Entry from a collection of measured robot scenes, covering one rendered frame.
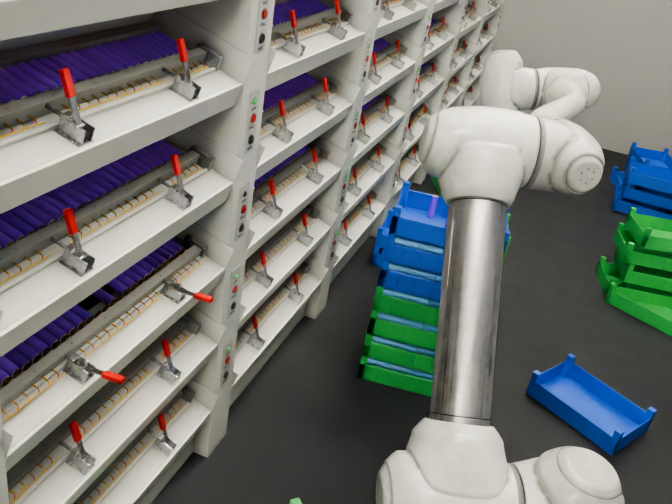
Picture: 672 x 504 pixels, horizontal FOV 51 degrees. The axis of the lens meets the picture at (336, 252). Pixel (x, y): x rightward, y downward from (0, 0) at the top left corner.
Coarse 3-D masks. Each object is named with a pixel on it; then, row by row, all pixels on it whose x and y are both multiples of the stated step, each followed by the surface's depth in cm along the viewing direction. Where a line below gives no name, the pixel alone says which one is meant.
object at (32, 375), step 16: (192, 256) 138; (160, 272) 130; (176, 272) 135; (144, 288) 125; (128, 304) 121; (144, 304) 124; (96, 320) 115; (112, 320) 117; (80, 336) 111; (96, 336) 114; (64, 352) 107; (32, 368) 102; (48, 368) 104; (16, 384) 99; (32, 384) 102; (48, 384) 103; (0, 400) 96
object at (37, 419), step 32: (192, 224) 142; (224, 256) 143; (192, 288) 135; (128, 320) 121; (160, 320) 124; (96, 352) 113; (128, 352) 116; (64, 384) 105; (96, 384) 110; (32, 416) 99; (64, 416) 105; (32, 448) 100
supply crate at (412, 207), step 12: (408, 192) 198; (420, 192) 197; (396, 204) 181; (408, 204) 200; (420, 204) 199; (444, 204) 197; (396, 216) 180; (408, 216) 194; (420, 216) 195; (444, 216) 198; (396, 228) 182; (408, 228) 181; (420, 228) 181; (432, 228) 180; (444, 228) 179; (420, 240) 182; (432, 240) 181; (444, 240) 181; (504, 240) 177
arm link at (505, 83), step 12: (492, 60) 173; (504, 60) 172; (516, 60) 172; (492, 72) 173; (504, 72) 172; (516, 72) 172; (528, 72) 173; (480, 84) 177; (492, 84) 173; (504, 84) 172; (516, 84) 172; (528, 84) 172; (480, 96) 177; (492, 96) 173; (504, 96) 172; (516, 96) 172; (528, 96) 173; (504, 108) 173; (516, 108) 174; (528, 108) 176
